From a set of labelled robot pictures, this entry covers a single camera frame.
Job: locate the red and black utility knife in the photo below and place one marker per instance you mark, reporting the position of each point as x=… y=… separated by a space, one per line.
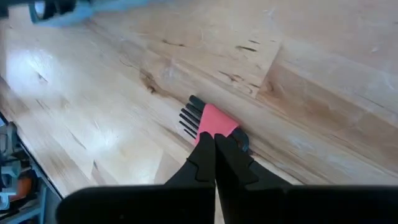
x=216 y=121

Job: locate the grey and orange floor equipment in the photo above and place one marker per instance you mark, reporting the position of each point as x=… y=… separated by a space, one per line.
x=18 y=186

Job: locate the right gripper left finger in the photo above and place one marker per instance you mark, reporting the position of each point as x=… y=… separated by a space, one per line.
x=140 y=205

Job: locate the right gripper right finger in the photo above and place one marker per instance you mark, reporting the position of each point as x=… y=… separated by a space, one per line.
x=311 y=205

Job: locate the grey plastic tool case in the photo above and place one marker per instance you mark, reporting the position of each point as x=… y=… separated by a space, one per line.
x=81 y=15

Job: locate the black metal table frame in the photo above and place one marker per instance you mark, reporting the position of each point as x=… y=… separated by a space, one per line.
x=37 y=166

